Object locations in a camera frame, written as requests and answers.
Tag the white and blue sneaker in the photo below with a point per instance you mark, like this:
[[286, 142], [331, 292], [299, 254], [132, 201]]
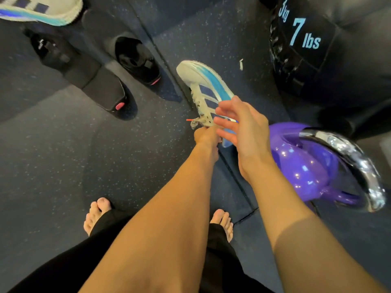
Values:
[[201, 85], [42, 9]]

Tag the person's foot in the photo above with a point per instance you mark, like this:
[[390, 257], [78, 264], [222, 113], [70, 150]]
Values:
[[224, 222], [96, 212]]

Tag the person's left forearm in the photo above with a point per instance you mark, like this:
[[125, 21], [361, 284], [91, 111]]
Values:
[[165, 222]]

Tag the person's left hand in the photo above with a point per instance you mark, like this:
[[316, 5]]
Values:
[[207, 138]]

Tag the person's left foot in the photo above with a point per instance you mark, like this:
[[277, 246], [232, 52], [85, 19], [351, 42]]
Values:
[[96, 212]]

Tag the person's right thumb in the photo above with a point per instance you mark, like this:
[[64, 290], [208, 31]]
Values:
[[237, 102]]

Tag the black trousers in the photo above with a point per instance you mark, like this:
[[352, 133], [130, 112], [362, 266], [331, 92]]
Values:
[[67, 265]]

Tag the black ankle weight pink tab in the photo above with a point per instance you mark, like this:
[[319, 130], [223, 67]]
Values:
[[100, 85]]

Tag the black medicine ball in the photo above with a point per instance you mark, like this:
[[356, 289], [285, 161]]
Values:
[[333, 51]]

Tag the person's right foot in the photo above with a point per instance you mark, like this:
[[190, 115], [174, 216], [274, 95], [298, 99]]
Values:
[[224, 222]]

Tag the person's right middle finger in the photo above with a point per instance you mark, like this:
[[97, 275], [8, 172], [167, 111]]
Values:
[[224, 122]]

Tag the black ankle weight pink trim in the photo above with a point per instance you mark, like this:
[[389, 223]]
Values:
[[137, 60]]

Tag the person's left fingers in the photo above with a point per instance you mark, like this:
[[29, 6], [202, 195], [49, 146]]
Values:
[[205, 133]]

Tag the person's right hand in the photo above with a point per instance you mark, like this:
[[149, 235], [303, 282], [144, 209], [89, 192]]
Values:
[[253, 140]]

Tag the black padded bag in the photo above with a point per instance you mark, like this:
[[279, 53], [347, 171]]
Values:
[[357, 118]]

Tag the small white scrap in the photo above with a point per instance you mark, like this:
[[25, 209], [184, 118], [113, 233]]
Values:
[[241, 64]]

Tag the person's right forearm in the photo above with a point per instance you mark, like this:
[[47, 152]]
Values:
[[293, 228]]

